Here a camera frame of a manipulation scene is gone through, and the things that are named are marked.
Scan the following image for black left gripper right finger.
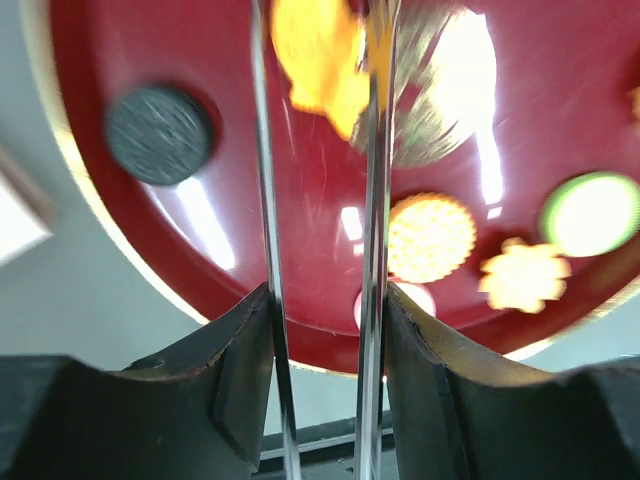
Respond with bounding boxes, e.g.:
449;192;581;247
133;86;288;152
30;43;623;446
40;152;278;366
385;287;639;479

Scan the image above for green sandwich cookie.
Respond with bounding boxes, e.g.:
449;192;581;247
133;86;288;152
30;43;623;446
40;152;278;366
538;171;639;258

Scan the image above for pink notebook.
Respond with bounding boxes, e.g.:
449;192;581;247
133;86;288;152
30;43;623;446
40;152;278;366
0;147;56;266

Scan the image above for orange round dotted cookie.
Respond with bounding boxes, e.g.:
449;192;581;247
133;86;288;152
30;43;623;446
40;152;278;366
388;193;476;284

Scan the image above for orange leaf cookie large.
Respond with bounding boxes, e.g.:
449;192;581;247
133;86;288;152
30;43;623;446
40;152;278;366
270;1;400;141

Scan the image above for black sandwich cookie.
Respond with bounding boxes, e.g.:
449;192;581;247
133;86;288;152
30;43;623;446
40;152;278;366
104;84;216;187

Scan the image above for pink sandwich cookie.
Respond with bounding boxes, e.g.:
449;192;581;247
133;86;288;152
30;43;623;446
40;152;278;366
353;277;436;328

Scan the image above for orange flower cookie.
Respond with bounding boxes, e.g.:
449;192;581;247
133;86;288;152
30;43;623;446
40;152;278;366
478;237;572;314
628;86;640;122

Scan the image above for silver metal tongs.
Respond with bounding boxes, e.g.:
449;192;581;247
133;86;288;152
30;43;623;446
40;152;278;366
250;1;401;479

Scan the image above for orange flower cookie right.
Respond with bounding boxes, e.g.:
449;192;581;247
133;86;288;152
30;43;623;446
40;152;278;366
628;86;640;122

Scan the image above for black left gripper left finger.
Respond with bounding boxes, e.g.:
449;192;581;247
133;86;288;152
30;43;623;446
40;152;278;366
1;285;273;479

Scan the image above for orange flower cookie lower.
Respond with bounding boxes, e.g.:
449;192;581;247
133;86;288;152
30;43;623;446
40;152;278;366
478;237;572;314

